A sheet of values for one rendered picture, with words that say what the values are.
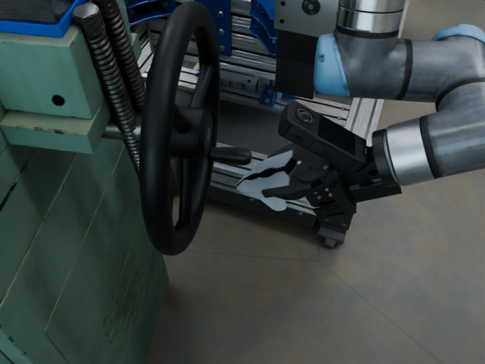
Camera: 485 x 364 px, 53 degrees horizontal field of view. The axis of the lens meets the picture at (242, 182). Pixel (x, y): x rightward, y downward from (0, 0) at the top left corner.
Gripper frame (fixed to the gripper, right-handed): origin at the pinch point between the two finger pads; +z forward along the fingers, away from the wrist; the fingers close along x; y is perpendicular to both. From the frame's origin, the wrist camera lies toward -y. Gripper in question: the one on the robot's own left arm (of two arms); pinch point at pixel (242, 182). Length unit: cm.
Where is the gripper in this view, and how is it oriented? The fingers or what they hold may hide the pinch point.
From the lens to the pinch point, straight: 66.9
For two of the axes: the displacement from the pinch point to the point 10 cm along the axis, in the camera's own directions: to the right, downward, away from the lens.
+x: 1.5, -7.6, 6.3
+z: -8.6, 2.2, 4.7
